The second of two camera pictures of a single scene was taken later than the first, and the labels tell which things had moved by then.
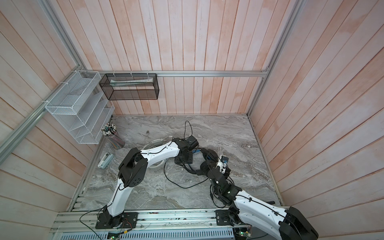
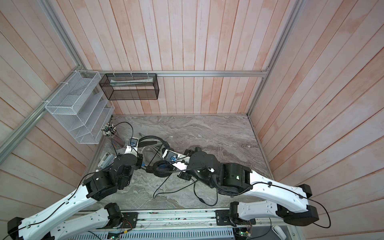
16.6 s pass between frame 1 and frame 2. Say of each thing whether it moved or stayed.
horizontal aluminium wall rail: stayed
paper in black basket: stayed
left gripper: moved
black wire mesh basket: stayed
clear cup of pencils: stayed
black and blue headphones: moved
